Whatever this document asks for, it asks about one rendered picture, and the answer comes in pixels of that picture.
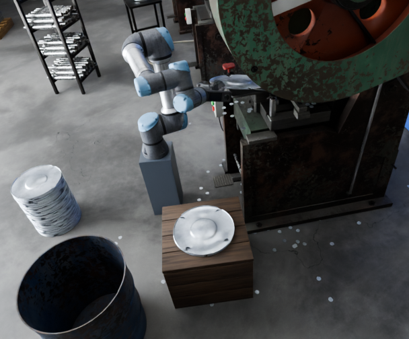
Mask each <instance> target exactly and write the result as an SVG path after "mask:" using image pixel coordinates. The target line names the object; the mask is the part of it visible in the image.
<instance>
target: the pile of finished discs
mask: <svg viewBox="0 0 409 339"><path fill-rule="evenodd" d="M234 230H235V227H234V223H233V219H232V218H231V216H230V215H229V214H228V213H227V212H226V211H224V210H223V209H222V210H221V209H219V208H218V207H216V206H210V205H202V206H196V207H194V208H191V209H189V210H187V211H186V212H184V213H182V214H181V217H180V218H179V219H177V221H176V222H175V225H174V230H173V234H174V241H175V243H176V245H177V246H178V247H179V248H180V249H181V250H182V251H183V252H185V253H187V254H190V255H192V256H198V257H205V256H206V255H208V256H212V255H214V254H217V253H219V252H221V251H222V250H224V249H225V248H226V247H227V246H228V245H229V244H230V242H231V240H232V239H233V235H234Z"/></svg>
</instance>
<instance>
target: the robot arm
mask: <svg viewBox="0 0 409 339"><path fill-rule="evenodd" d="M173 51H174V43H173V41H172V37H171V36H170V33H169V32H168V30H167V29H166V28H165V27H161V28H154V29H151V30H145V31H142V32H136V33H134V34H131V35H130V36H129V37H128V38H127V39H126V40H125V41H124V43H123V45H122V55H123V58H124V60H125V61H126V62H127V63H129V65H130V66H131V69H132V70H133V73H134V74H135V77H136V78H135V79H134V83H135V88H136V91H137V93H138V95H139V96H140V97H143V96H150V95H152V94H155V93H160V96H161V102H162V105H163V107H162V109H161V114H157V113H155V112H148V113H146V114H144V115H142V116H141V117H140V119H139V120H138V125H139V130H140V134H141V138H142V141H143V149H142V152H143V156H144V157H145V158H146V159H150V160H155V159H161V158H162V157H164V156H166V155H167V154H168V152H169V147H168V144H167V143H166V141H165V140H164V138H163V135H167V134H170V133H174V132H176V131H181V130H183V129H185V128H186V127H187V125H188V117H187V114H186V113H187V112H189V111H191V110H192V109H194V108H197V107H198V106H200V105H202V104H204V103H205V102H231V91H224V90H225V88H222V87H225V84H224V83H223V82H222V81H220V80H214V82H211V84H208V83H206V82H207V81H200V82H198V83H197V87H195V88H194V86H193V83H192V78H191V74H190V69H189V66H188V63H187V62H186V61H178V62H175V63H171V64H170V59H171V57H172V52H173ZM147 57H148V58H149V61H151V62H152V63H153V67H154V70H155V72H154V71H153V69H152V68H151V66H150V64H149V63H148V61H147V59H146V58H147ZM201 82H204V83H201ZM199 84H200V85H199ZM218 89H219V90H218Z"/></svg>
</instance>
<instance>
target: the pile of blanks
mask: <svg viewBox="0 0 409 339"><path fill-rule="evenodd" d="M14 199H15V200H16V201H17V203H18V204H19V205H20V207H21V208H22V210H23V211H24V212H25V214H26V216H27V217H28V218H29V220H31V222H32V224H33V225H34V226H35V228H36V230H37V231H38V232H39V233H40V234H41V235H43V236H46V237H55V236H59V235H62V234H64V233H66V232H68V231H70V230H71V229H72V228H74V226H76V224H78V222H79V220H80V218H81V216H80V215H81V209H80V207H79V205H78V203H77V201H76V199H75V197H74V195H73V193H72V191H71V190H70V187H69V186H68V183H67V182H66V180H65V178H64V176H63V175H62V173H61V179H60V181H59V183H58V184H57V185H56V186H55V187H53V189H52V190H51V191H49V192H47V193H46V194H44V195H42V196H39V197H37V198H33V199H27V200H22V199H18V198H16V197H14Z"/></svg>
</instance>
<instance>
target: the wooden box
mask: <svg viewBox="0 0 409 339"><path fill-rule="evenodd" d="M202 205H210V206H216V207H218V208H219V209H221V210H222V209H223V210H224V211H226V212H227V213H228V214H229V215H230V216H231V218H232V219H233V223H234V227H235V230H234V235H233V239H232V240H231V242H230V244H229V245H228V246H227V247H226V248H225V249H224V250H222V251H221V252H219V253H217V254H214V255H212V256H208V255H206V256H205V257H198V256H192V255H190V254H187V253H185V252H183V251H182V250H181V249H180V248H179V247H178V246H177V245H176V243H175V241H174V234H173V230H174V225H175V222H176V221H177V219H179V218H180V217H181V214H182V213H184V212H186V211H187V210H189V209H191V208H194V207H196V206H202ZM253 261H254V258H253V255H252V249H251V246H250V241H249V238H248V232H247V229H246V224H245V221H244V216H243V213H242V210H241V204H240V201H239V197H238V196H236V197H231V198H222V199H217V200H208V201H202V202H193V203H188V204H179V205H174V206H164V207H162V273H163V275H164V278H165V281H166V284H167V286H168V289H169V292H170V295H171V298H172V301H173V304H174V307H175V309H178V308H183V307H193V306H198V305H207V304H212V303H221V302H226V301H235V300H240V299H250V298H253Z"/></svg>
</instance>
